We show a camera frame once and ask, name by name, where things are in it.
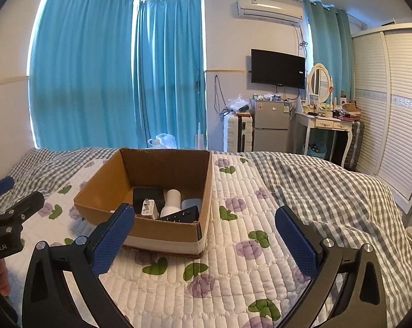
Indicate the white dressing table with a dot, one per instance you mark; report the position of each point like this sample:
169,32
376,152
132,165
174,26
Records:
323,123

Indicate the wide blue curtain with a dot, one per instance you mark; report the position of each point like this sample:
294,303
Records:
83,68

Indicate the oval white vanity mirror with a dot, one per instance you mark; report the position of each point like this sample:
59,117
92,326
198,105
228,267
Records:
319,82

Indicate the black wall television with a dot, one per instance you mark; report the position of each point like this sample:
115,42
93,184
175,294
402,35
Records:
277,68

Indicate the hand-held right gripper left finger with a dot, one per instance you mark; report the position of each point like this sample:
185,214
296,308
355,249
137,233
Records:
112,242

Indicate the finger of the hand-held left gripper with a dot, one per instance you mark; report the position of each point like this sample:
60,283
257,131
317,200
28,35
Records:
0,188
18,208

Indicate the long black cylindrical device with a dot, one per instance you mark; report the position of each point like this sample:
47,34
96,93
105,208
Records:
180,214

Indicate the white air conditioner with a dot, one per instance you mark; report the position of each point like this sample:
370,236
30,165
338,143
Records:
269,9

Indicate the dark suitcase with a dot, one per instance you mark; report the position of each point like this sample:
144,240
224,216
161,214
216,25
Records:
355,143

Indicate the clear plastic bag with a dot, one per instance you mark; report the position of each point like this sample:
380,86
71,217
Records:
238,103

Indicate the white floral quilt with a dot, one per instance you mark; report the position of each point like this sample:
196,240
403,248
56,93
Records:
226,266

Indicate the blue curtain beside wardrobe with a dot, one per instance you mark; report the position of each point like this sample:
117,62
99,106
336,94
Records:
329,41

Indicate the white plastic bag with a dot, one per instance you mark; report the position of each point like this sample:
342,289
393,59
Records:
163,141

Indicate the white charger adapter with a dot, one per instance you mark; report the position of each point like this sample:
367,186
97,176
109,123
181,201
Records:
149,209

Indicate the white suitcase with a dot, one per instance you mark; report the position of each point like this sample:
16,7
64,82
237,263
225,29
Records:
238,133

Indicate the white louvred wardrobe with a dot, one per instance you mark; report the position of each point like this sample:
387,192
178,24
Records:
390,109

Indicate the light blue case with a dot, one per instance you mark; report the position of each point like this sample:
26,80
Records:
191,203

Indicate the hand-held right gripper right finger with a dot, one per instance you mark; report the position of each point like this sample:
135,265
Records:
296,242

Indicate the small silver fridge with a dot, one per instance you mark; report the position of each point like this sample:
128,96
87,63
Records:
270,126

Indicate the blue basket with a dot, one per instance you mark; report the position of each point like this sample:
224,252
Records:
317,150

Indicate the grey checked blanket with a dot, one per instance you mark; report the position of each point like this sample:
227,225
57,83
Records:
329,191

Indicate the small black box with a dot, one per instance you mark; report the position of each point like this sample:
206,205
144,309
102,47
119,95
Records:
147,194

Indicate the white cylinder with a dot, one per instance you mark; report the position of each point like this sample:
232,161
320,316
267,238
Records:
171,201

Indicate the small brown cardboard box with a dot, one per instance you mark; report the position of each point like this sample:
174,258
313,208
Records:
351,108

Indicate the narrow blue curtain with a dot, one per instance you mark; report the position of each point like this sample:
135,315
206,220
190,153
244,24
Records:
171,71

